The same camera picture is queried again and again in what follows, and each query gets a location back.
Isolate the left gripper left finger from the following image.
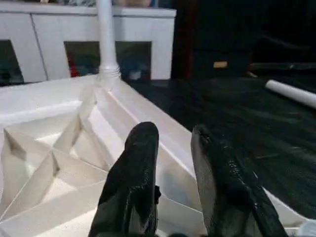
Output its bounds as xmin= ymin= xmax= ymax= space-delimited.
xmin=88 ymin=121 xmax=161 ymax=237

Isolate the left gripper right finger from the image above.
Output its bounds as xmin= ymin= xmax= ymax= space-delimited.
xmin=190 ymin=124 xmax=289 ymax=237

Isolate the white plastic table top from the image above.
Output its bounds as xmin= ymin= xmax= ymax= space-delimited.
xmin=0 ymin=74 xmax=309 ymax=237

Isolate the white plastic table leg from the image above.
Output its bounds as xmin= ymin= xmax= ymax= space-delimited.
xmin=96 ymin=0 xmax=122 ymax=87
xmin=265 ymin=79 xmax=316 ymax=109

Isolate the black work mat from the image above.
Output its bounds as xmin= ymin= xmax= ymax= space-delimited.
xmin=123 ymin=74 xmax=316 ymax=220

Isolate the large black cabinet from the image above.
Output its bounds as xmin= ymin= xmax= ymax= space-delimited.
xmin=173 ymin=0 xmax=316 ymax=82

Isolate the white glass-door cabinet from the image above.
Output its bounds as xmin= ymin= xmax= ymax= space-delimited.
xmin=0 ymin=1 xmax=177 ymax=84

